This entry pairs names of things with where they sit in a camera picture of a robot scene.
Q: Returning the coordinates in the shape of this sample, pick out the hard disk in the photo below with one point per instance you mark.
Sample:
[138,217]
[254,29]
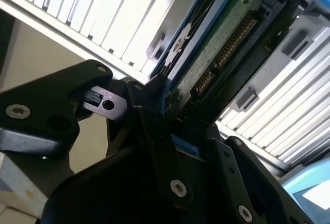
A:
[224,35]

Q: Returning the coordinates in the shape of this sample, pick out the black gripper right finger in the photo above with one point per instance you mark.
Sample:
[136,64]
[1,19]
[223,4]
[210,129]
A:
[224,182]

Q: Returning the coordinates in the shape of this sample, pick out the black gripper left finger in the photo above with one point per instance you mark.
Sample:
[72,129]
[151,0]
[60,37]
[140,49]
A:
[38,105]

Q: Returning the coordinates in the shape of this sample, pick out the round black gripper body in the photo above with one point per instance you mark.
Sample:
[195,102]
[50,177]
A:
[116,195]

